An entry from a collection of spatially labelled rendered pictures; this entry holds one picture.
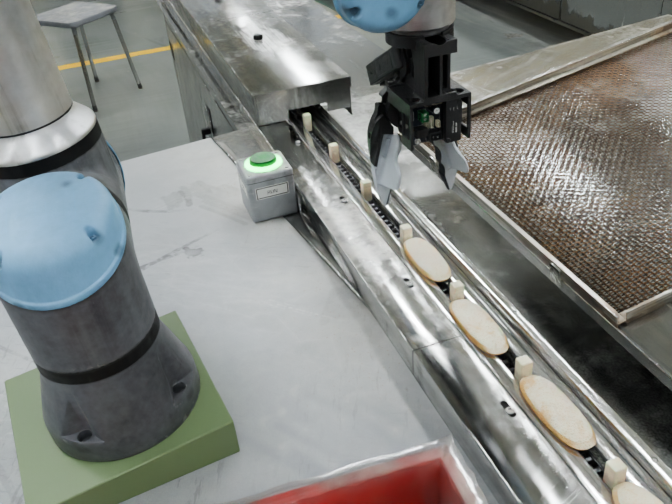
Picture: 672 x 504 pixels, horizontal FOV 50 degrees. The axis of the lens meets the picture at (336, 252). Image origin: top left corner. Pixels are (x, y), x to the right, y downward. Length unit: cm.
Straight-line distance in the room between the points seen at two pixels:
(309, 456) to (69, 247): 30
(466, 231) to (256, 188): 30
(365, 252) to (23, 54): 45
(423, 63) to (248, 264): 39
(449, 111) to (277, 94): 55
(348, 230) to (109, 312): 41
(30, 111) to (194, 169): 60
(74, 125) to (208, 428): 31
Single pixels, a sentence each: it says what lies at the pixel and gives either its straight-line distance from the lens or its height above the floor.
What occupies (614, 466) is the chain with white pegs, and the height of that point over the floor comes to 87.
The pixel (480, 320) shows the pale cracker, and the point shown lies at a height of 86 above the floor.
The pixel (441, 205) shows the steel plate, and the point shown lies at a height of 82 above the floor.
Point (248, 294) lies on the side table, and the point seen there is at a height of 82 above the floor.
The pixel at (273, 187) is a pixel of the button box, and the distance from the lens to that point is 105.
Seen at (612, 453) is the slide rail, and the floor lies 85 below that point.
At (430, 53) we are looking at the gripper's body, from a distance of 74.
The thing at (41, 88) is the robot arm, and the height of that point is 115.
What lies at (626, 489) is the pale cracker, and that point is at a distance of 67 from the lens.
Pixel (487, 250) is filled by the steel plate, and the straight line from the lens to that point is 98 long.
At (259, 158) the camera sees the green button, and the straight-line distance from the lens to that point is 106.
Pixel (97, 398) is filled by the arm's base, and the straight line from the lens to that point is 68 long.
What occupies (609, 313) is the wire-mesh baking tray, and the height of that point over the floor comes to 90.
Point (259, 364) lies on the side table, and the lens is 82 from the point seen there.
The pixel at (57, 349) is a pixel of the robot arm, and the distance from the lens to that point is 65.
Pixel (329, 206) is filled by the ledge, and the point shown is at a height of 86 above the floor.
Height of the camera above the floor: 136
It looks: 34 degrees down
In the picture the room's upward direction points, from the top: 5 degrees counter-clockwise
